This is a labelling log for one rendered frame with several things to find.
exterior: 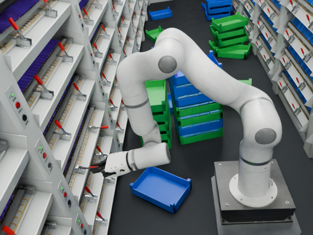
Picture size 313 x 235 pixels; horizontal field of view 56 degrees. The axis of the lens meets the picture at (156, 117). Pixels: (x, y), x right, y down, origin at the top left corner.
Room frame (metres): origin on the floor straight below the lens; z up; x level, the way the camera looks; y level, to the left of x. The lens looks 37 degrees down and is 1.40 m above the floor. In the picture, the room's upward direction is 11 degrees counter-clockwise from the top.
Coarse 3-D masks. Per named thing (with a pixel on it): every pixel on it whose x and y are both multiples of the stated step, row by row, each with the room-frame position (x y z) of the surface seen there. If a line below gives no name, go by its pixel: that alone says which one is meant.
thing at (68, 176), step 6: (90, 108) 1.31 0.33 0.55; (90, 114) 1.26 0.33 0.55; (84, 126) 1.16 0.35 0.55; (84, 132) 1.12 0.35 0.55; (78, 144) 1.04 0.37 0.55; (84, 144) 1.05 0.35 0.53; (78, 150) 1.00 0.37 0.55; (78, 156) 0.97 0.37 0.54; (72, 162) 0.92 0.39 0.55; (72, 168) 0.89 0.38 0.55; (66, 180) 0.83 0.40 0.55; (72, 186) 0.81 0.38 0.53
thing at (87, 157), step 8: (88, 104) 1.34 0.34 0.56; (96, 104) 1.34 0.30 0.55; (104, 104) 1.33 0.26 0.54; (96, 112) 1.31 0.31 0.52; (96, 120) 1.25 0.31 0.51; (96, 136) 1.13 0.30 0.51; (88, 144) 1.07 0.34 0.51; (88, 152) 1.01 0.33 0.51; (80, 160) 0.96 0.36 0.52; (88, 160) 0.96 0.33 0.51; (80, 176) 0.87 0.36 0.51; (72, 184) 0.83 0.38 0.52; (80, 184) 0.83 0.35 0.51; (72, 192) 0.79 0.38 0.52; (80, 192) 0.79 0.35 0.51; (80, 200) 0.79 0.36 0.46
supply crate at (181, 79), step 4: (212, 52) 1.69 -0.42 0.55; (208, 56) 1.70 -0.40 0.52; (212, 56) 1.68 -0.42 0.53; (212, 60) 1.69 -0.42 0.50; (216, 60) 1.61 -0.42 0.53; (220, 64) 1.51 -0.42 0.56; (180, 72) 1.63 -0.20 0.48; (172, 76) 1.50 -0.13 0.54; (180, 76) 1.50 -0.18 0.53; (184, 76) 1.50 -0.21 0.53; (172, 80) 1.50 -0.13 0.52; (176, 80) 1.50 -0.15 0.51; (180, 80) 1.50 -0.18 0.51; (184, 80) 1.50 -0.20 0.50; (188, 80) 1.50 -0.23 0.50; (172, 84) 1.51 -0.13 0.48; (176, 84) 1.50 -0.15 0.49
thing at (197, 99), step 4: (172, 92) 1.59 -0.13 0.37; (172, 96) 1.60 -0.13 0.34; (196, 96) 1.50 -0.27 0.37; (200, 96) 1.50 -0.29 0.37; (204, 96) 1.50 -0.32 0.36; (176, 100) 1.50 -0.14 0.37; (180, 100) 1.50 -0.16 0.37; (184, 100) 1.50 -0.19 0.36; (188, 100) 1.50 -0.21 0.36; (192, 100) 1.50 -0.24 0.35; (196, 100) 1.50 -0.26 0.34; (200, 100) 1.50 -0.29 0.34; (204, 100) 1.50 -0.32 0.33; (208, 100) 1.50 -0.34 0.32; (176, 104) 1.50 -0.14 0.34; (180, 104) 1.50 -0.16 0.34; (184, 104) 1.50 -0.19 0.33; (188, 104) 1.50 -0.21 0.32
